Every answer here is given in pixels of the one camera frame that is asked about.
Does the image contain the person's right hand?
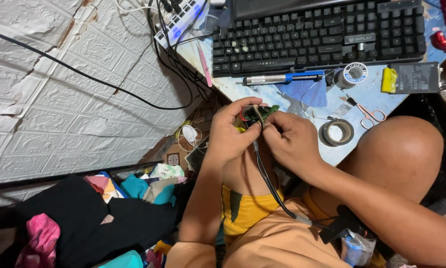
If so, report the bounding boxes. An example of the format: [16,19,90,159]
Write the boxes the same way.
[262,110,325,184]

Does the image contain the person's left hand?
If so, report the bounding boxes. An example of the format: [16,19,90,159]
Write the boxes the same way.
[207,97,264,165]

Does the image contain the small green circuit board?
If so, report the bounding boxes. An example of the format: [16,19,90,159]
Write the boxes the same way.
[239,104,280,133]

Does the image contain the dark tape roll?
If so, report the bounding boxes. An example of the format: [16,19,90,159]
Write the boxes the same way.
[318,119,355,147]

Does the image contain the person's left leg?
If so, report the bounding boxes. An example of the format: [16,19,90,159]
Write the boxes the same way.
[222,143,283,197]

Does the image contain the person's leg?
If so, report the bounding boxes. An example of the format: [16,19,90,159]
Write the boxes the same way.
[222,143,283,197]
[309,115,444,224]

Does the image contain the blue plastic bag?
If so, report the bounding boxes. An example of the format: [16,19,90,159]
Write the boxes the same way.
[276,77,328,109]

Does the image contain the silver metal strip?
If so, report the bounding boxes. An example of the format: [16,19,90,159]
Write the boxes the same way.
[327,98,358,120]

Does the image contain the silver blue soldering tool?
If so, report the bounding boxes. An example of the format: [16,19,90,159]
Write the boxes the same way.
[236,70,326,86]

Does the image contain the pink thin stick tool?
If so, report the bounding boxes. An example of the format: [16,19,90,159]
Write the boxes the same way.
[196,40,213,88]

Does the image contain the rose gold scissors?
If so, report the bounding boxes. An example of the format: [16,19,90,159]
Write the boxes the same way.
[345,95,387,130]

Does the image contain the yellow shirt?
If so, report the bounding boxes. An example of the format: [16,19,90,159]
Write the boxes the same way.
[221,184,285,238]

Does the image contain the black plastic clip holder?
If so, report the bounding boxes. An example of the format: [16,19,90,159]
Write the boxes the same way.
[318,204,366,245]

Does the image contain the orange shorts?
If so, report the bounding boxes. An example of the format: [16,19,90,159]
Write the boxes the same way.
[165,197,361,268]

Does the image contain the person's right leg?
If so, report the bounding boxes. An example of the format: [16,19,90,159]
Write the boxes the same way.
[309,115,444,224]

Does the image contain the black computer keyboard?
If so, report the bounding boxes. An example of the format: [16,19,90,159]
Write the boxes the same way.
[211,0,428,78]

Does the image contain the yellow plastic packet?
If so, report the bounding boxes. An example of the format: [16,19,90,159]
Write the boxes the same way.
[380,67,398,94]

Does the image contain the white multi-port hub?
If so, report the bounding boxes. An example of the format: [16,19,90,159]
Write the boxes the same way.
[154,0,209,50]

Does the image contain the clear bag with blue item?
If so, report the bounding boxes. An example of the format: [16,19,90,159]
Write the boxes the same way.
[340,229,377,267]

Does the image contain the black flat battery pack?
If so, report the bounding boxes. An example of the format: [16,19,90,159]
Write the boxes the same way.
[389,61,441,95]

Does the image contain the black monitor base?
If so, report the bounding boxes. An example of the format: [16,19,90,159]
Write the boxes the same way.
[230,0,382,21]

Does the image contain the heap of clothes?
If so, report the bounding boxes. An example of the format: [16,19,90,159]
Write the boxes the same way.
[0,163,195,268]

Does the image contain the white earphones with cable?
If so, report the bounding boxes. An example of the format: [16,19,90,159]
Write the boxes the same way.
[176,124,209,154]

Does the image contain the thin solder wire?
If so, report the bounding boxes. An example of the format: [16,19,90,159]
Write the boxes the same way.
[299,70,343,122]

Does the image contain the black cable with clear sleeve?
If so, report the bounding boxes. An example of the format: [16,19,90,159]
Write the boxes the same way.
[251,138,322,228]

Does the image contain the bundle of black cables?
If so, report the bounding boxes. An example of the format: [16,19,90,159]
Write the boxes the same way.
[146,0,213,102]

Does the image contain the white solder wire spool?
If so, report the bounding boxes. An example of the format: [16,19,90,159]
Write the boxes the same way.
[334,62,369,89]

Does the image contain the long black wall cable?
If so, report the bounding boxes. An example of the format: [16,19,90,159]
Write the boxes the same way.
[0,28,194,111]

